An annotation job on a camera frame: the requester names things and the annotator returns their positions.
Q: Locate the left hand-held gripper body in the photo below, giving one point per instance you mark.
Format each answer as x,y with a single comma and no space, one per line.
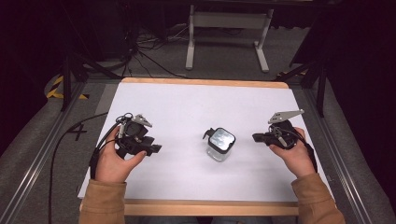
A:
134,133

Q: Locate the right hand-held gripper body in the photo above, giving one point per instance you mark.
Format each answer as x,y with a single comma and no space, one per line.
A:
281,132

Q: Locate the person's right hand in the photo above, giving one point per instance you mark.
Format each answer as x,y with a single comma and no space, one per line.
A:
295,158

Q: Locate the person's left hand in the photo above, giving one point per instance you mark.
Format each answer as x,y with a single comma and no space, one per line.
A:
113,165

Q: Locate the clear square jar black lid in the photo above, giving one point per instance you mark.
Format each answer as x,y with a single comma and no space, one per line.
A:
220,143

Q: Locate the white table cover sheet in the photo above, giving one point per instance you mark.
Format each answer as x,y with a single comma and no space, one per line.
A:
199,105

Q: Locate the black tripod stand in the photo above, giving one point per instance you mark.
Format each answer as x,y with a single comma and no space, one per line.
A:
320,84
67,81

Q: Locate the yellow black hazard tape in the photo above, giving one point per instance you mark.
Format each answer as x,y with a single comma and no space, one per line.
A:
56,90

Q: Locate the aluminium floor rail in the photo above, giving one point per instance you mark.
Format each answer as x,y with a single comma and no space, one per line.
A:
34,165
339,155

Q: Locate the white metal stand frame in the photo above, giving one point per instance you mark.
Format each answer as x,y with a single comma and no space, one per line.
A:
229,20

